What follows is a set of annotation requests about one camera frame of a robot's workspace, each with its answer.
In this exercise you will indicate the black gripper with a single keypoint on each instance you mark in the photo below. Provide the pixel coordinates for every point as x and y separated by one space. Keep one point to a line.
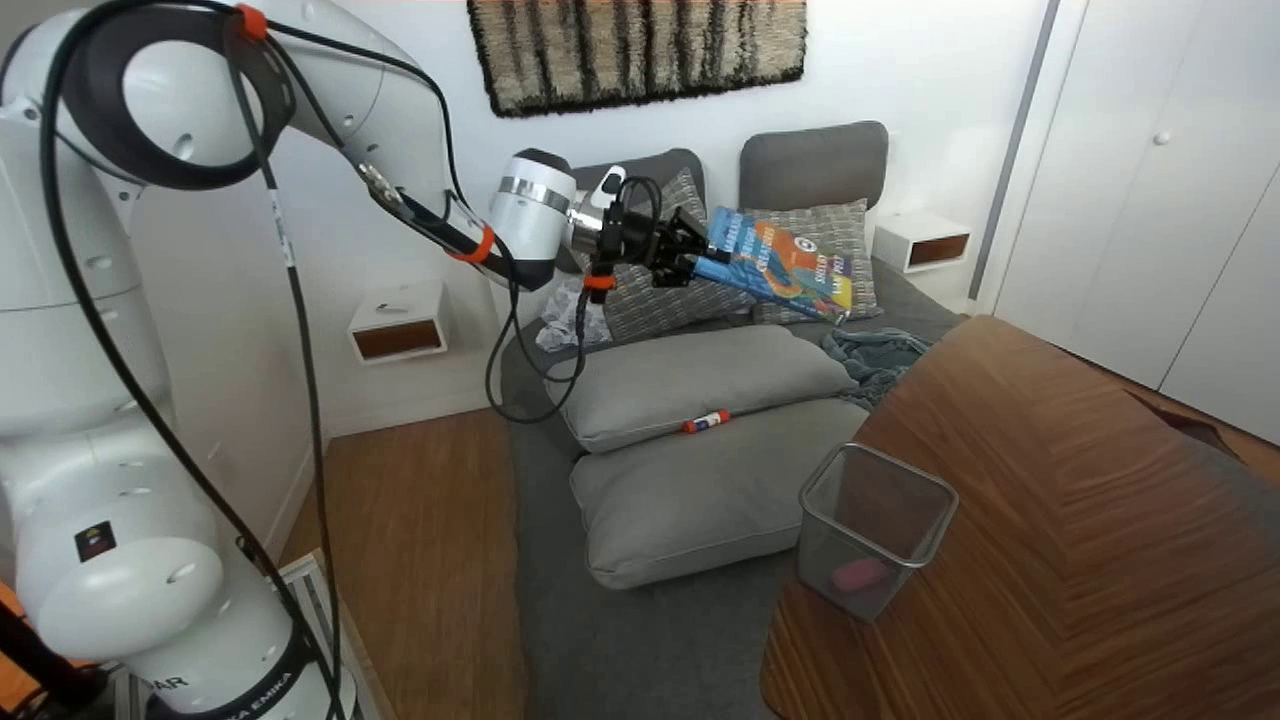
637 246

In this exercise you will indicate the colourful illustrated book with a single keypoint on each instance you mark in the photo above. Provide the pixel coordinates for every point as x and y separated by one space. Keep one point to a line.
787 267

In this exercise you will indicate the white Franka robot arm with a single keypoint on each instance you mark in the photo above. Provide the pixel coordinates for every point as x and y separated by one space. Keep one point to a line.
83 332

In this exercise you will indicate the thick grey pillow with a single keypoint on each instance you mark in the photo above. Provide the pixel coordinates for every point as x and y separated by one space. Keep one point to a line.
692 501

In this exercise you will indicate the large grey checkered cushion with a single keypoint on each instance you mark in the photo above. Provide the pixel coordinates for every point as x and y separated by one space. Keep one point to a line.
665 314

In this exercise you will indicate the small grey checkered cushion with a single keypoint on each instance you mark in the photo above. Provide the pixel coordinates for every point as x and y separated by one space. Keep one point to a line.
853 229

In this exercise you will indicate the red and white marker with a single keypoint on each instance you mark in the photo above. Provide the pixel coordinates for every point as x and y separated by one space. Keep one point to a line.
705 421

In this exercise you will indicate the teal knitted blanket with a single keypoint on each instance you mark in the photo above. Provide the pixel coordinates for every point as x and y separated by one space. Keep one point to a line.
873 357

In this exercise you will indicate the clear plastic container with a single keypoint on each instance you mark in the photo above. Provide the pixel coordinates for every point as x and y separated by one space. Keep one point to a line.
873 534

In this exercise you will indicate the pink object in basket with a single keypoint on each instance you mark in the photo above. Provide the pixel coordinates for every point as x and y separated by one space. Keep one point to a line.
860 575

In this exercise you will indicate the grey sofa bed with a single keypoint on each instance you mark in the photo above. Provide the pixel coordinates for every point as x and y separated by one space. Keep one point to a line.
640 653

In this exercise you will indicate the white wardrobe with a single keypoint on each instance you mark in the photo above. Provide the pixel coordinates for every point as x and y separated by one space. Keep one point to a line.
1145 202

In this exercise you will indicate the orange object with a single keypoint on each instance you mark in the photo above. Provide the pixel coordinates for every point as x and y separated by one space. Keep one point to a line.
10 665

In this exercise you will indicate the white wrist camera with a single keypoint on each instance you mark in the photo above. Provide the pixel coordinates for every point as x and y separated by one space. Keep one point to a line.
604 190

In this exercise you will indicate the shaggy brown wall hanging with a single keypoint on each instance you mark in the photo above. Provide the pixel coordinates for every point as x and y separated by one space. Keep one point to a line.
640 46

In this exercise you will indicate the white wall shelf box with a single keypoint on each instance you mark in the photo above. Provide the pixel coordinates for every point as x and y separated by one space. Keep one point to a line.
396 336
922 246

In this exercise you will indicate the white base frame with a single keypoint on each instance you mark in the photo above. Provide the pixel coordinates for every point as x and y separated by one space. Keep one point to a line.
315 603

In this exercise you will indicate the black wall plug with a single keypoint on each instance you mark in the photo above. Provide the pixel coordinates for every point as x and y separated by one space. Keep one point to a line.
244 545

